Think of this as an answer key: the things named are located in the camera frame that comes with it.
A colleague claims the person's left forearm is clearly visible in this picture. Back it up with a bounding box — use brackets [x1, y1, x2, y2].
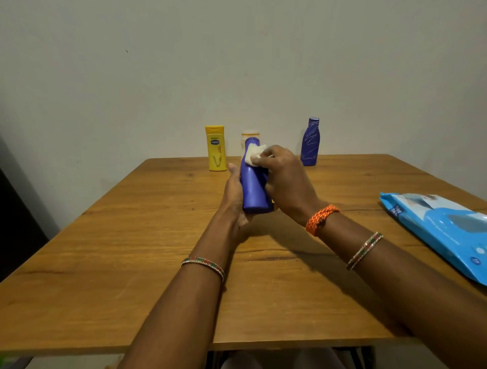
[117, 218, 244, 369]

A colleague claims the person's right hand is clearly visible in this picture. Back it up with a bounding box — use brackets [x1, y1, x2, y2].
[250, 144, 329, 228]

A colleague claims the black metal table leg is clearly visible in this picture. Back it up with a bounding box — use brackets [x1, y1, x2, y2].
[206, 350, 230, 369]
[333, 346, 377, 369]

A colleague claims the thin beaded bangle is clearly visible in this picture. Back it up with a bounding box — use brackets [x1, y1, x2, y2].
[180, 256, 226, 283]
[345, 231, 384, 271]

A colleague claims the grey bin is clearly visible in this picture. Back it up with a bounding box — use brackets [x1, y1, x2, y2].
[0, 355, 34, 369]

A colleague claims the person's left hand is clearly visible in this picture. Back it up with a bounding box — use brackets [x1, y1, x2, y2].
[216, 162, 256, 245]

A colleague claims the orange thread wristband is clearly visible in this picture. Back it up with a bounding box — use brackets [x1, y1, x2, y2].
[305, 204, 341, 238]

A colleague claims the person's right forearm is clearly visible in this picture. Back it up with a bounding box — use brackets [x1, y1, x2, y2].
[315, 211, 487, 369]

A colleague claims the blue wet wipes pack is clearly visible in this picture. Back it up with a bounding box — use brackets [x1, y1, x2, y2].
[379, 192, 487, 286]

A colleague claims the yellow bottle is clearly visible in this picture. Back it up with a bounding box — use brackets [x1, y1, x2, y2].
[205, 125, 228, 172]

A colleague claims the white bottle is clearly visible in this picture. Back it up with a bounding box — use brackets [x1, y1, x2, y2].
[240, 130, 261, 155]

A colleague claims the wooden table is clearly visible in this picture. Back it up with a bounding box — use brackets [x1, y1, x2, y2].
[0, 154, 487, 356]

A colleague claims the white wet wipe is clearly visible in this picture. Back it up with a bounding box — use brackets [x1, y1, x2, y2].
[244, 143, 268, 167]

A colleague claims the blue scribbled bottle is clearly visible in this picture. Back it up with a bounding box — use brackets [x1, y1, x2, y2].
[300, 117, 321, 167]
[239, 137, 274, 214]

